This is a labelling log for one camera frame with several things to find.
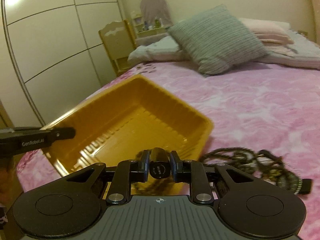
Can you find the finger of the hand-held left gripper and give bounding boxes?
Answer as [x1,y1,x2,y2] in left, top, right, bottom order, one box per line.
[50,127,76,140]

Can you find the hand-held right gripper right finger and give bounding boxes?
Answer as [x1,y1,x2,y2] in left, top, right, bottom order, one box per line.
[169,150,253,205]

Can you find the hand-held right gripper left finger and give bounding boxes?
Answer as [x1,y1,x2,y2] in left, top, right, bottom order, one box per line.
[65,150,151,205]

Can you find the black cylindrical tube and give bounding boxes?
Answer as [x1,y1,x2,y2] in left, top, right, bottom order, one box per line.
[149,147,171,179]

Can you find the black bead necklace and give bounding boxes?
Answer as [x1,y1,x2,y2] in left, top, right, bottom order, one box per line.
[200,148,255,173]

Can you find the yellow plastic tray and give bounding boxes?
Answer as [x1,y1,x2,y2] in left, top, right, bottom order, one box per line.
[40,74,215,180]

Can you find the tangle of beaded jewelry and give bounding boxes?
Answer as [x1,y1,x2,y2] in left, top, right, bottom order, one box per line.
[235,150,304,196]

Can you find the wooden door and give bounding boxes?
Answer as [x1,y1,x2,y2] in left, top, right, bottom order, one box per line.
[0,99,15,128]

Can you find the white wardrobe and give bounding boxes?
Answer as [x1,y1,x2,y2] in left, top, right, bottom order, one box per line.
[0,0,126,128]

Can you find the pink floral blanket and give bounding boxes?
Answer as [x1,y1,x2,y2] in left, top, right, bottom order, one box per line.
[16,60,320,240]

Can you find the cream wooden chair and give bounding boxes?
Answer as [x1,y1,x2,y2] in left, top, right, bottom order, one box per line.
[98,20,137,77]

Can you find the white folded quilt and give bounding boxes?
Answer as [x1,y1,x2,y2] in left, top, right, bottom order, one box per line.
[127,35,191,63]

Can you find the cream vanity shelf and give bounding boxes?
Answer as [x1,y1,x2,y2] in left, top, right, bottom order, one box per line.
[130,11,173,47]

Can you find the grey textured pillow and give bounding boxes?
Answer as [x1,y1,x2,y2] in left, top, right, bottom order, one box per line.
[167,4,269,77]

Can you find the cloth covered mirror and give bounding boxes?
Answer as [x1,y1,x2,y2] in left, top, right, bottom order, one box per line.
[139,0,173,27]

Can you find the pink folded blankets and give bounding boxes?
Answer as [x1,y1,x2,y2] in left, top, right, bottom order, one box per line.
[239,17,296,56]

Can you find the black strap wristwatch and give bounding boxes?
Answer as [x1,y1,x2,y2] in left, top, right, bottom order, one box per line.
[297,178,313,195]

